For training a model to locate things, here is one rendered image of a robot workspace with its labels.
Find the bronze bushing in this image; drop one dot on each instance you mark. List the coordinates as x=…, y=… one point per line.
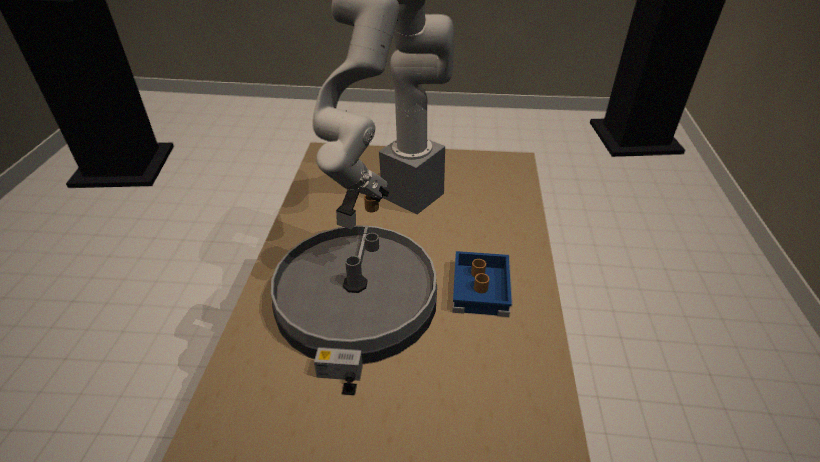
x=479, y=286
x=370, y=205
x=478, y=266

